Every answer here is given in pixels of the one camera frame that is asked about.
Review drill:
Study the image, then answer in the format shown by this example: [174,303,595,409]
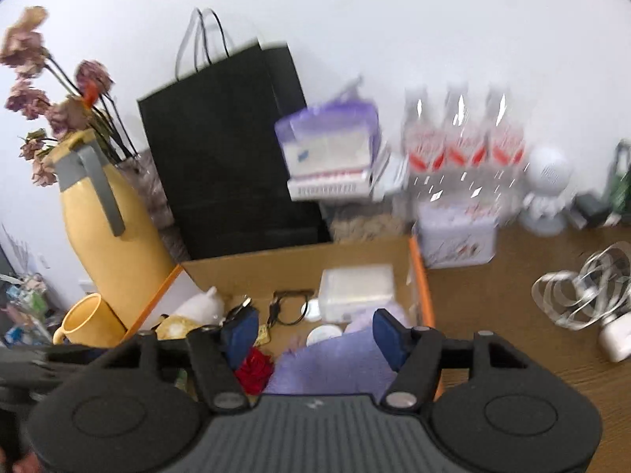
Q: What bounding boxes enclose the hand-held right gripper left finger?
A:
[91,308,260,412]

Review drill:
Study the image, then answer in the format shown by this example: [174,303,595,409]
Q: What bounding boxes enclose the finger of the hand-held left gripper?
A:
[0,345,119,390]

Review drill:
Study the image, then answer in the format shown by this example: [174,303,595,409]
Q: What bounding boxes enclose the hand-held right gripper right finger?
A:
[372,308,536,412]

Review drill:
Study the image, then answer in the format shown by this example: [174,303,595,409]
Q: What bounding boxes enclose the black cable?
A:
[269,290,314,327]

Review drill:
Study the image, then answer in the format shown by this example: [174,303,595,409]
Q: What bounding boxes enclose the white face mask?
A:
[172,286,228,326]

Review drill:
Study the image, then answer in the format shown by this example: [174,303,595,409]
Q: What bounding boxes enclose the purple fluffy headband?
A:
[263,305,410,397]

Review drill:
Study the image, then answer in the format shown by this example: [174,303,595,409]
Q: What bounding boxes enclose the white bottle cap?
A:
[306,324,343,348]

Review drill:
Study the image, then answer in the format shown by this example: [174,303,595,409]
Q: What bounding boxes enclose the red cardboard box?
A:
[123,235,437,405]

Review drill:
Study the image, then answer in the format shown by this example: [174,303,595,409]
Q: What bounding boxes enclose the small black clip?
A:
[224,296,254,326]

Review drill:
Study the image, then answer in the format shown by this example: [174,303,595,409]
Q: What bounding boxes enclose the red fabric rose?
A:
[234,347,276,396]

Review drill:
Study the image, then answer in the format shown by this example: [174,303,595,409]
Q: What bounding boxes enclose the yellow mug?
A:
[52,293,129,348]

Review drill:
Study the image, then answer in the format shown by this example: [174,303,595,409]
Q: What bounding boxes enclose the clear plastic box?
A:
[318,263,396,322]

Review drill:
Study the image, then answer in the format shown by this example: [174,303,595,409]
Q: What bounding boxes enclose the yellow patterned item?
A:
[158,315,208,341]

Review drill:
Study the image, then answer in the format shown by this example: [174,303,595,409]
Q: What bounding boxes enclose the colourful desk clutter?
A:
[0,271,55,346]

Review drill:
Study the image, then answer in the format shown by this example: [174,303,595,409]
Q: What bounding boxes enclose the brown fuzzy item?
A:
[328,204,417,243]

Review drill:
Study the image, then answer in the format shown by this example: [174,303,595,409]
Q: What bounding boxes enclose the white tissue box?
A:
[414,202,498,271]

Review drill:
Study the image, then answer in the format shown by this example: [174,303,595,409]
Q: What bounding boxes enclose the yellow thermos jug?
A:
[42,130,178,328]

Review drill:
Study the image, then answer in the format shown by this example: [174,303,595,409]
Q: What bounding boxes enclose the white box with red print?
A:
[287,165,375,203]

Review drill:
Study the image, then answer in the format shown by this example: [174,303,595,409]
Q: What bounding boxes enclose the black paper bag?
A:
[137,7,332,261]

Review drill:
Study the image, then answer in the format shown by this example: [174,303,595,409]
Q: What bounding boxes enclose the clear water bottle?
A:
[401,86,444,208]
[483,84,526,208]
[441,81,486,208]

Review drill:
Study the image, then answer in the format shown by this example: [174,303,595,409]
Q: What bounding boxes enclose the purple plastic bag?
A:
[274,76,381,181]

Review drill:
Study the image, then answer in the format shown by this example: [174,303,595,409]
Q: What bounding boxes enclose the white robot toy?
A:
[520,145,575,237]

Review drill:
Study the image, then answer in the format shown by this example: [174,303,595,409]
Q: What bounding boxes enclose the white charger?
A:
[597,313,631,363]

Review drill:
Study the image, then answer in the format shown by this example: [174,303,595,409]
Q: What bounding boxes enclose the black power adapter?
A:
[572,192,612,230]

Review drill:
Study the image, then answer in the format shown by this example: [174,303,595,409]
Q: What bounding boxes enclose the dried pink flowers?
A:
[0,6,136,188]

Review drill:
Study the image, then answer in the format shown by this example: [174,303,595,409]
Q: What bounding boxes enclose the green and black gadget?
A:
[604,140,631,227]

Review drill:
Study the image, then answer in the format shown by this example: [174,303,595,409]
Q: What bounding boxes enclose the white cable bundle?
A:
[531,241,631,331]

